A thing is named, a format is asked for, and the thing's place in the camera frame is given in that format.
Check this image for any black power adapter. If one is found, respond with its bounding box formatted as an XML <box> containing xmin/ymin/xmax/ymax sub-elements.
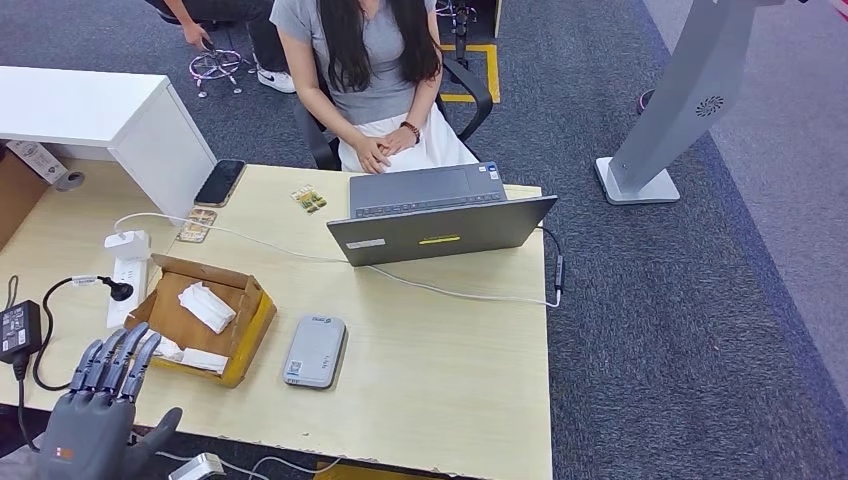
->
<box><xmin>0</xmin><ymin>299</ymin><xmax>43</xmax><ymax>366</ymax></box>

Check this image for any person's right hand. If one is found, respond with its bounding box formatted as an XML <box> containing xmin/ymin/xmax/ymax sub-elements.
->
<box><xmin>354</xmin><ymin>134</ymin><xmax>392</xmax><ymax>175</ymax></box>

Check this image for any white floor cable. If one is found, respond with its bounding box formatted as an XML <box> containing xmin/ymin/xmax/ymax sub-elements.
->
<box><xmin>154</xmin><ymin>451</ymin><xmax>346</xmax><ymax>480</ymax></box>

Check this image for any grey laptop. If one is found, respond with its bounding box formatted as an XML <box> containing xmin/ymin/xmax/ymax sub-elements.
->
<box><xmin>326</xmin><ymin>160</ymin><xmax>559</xmax><ymax>268</ymax></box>

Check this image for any black power cable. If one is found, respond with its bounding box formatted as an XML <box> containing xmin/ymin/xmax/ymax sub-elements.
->
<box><xmin>13</xmin><ymin>274</ymin><xmax>101</xmax><ymax>455</ymax></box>

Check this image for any white charger plug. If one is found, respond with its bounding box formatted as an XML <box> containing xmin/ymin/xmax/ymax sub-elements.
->
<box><xmin>103</xmin><ymin>229</ymin><xmax>152</xmax><ymax>262</ymax></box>

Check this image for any white desk counter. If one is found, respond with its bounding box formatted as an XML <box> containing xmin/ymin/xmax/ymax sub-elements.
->
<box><xmin>0</xmin><ymin>64</ymin><xmax>219</xmax><ymax>227</ymax></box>

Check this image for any white paper label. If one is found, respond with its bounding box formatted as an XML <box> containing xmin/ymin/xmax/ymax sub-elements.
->
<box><xmin>5</xmin><ymin>140</ymin><xmax>69</xmax><ymax>185</ymax></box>

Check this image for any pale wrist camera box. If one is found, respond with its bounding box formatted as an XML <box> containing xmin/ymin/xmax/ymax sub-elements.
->
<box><xmin>168</xmin><ymin>453</ymin><xmax>227</xmax><ymax>480</ymax></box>

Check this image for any yellow floor tape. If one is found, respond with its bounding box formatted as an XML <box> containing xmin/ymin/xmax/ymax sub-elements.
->
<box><xmin>438</xmin><ymin>43</ymin><xmax>501</xmax><ymax>105</ymax></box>

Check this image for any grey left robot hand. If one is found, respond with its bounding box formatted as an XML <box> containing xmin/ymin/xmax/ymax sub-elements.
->
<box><xmin>36</xmin><ymin>322</ymin><xmax>184</xmax><ymax>480</ymax></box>

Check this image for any person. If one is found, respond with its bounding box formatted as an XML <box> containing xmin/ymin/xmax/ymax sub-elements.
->
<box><xmin>145</xmin><ymin>0</ymin><xmax>297</xmax><ymax>95</ymax></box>
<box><xmin>270</xmin><ymin>0</ymin><xmax>480</xmax><ymax>175</ymax></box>

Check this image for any person's left hand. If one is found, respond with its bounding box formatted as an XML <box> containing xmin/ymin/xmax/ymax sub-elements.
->
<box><xmin>384</xmin><ymin>127</ymin><xmax>417</xmax><ymax>157</ymax></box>

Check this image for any white power strip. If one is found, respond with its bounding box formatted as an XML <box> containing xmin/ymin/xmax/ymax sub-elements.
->
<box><xmin>105</xmin><ymin>256</ymin><xmax>148</xmax><ymax>331</ymax></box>

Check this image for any white charging cable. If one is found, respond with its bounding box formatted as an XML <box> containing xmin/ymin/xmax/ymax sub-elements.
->
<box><xmin>112</xmin><ymin>211</ymin><xmax>563</xmax><ymax>310</ymax></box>

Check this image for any chrome stool base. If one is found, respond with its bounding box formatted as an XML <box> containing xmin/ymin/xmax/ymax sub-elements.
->
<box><xmin>187</xmin><ymin>27</ymin><xmax>256</xmax><ymax>99</ymax></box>

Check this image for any black smartphone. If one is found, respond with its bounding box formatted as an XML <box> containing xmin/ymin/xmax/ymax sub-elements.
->
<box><xmin>193</xmin><ymin>158</ymin><xmax>247</xmax><ymax>209</ymax></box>

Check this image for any black power plug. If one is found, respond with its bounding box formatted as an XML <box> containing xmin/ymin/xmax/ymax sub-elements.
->
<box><xmin>97</xmin><ymin>276</ymin><xmax>135</xmax><ymax>303</ymax></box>

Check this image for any white sneaker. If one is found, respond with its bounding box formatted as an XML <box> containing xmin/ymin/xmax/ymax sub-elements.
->
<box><xmin>256</xmin><ymin>64</ymin><xmax>297</xmax><ymax>95</ymax></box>

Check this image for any brown cardboard box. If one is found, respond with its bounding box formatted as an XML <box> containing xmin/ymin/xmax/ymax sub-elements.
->
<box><xmin>124</xmin><ymin>254</ymin><xmax>278</xmax><ymax>390</ymax></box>

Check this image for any grey kiosk stand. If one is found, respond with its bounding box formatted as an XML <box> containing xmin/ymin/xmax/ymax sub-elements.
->
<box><xmin>594</xmin><ymin>0</ymin><xmax>786</xmax><ymax>207</ymax></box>

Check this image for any black laptop dongle cable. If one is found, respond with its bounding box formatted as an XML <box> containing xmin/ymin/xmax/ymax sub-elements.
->
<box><xmin>537</xmin><ymin>226</ymin><xmax>566</xmax><ymax>296</ymax></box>

